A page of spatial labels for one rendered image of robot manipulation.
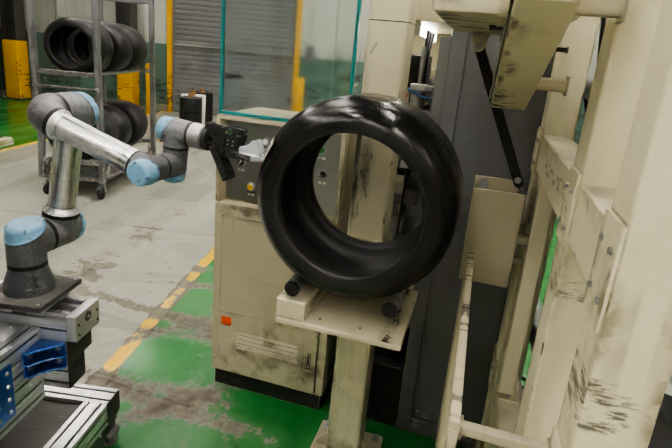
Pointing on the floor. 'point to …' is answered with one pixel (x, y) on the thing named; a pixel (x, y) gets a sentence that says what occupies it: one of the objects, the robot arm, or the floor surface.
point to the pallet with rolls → (196, 106)
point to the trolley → (81, 36)
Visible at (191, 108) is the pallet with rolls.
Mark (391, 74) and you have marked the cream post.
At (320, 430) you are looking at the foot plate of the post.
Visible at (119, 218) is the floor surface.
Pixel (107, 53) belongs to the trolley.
